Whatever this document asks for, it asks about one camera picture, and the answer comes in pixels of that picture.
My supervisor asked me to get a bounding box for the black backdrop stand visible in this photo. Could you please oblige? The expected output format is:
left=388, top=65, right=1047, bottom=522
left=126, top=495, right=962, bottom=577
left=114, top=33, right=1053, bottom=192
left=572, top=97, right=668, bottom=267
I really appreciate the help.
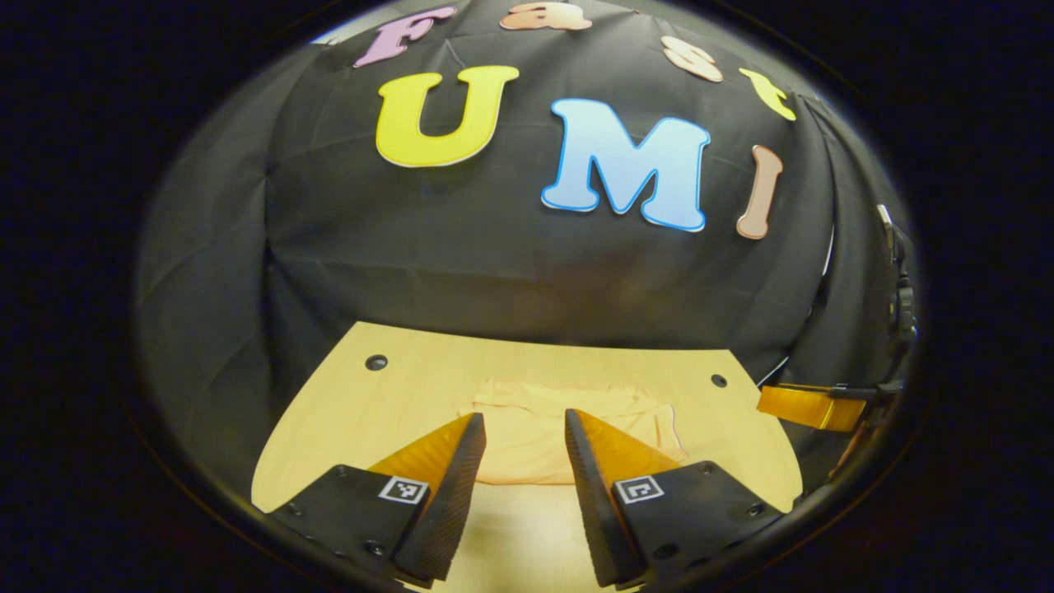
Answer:
left=875, top=204, right=917, bottom=388

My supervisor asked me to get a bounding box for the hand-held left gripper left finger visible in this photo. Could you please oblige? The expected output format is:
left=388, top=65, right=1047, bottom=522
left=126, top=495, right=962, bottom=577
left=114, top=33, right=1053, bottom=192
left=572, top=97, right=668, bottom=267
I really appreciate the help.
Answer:
left=268, top=412, right=488, bottom=587

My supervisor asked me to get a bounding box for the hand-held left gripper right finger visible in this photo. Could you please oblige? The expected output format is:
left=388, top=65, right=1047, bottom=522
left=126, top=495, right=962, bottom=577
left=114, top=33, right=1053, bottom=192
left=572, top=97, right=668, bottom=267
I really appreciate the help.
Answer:
left=563, top=408, right=785, bottom=590

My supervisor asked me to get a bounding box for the black backdrop cloth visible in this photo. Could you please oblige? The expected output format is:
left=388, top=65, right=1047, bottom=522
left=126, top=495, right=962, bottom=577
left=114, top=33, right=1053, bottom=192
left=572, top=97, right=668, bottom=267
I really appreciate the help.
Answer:
left=136, top=0, right=915, bottom=495

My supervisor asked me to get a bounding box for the orange polo T-shirt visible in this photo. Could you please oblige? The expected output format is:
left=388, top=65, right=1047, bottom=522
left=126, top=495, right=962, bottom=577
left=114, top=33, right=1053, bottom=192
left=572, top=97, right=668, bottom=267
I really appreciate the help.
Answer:
left=459, top=379, right=688, bottom=487

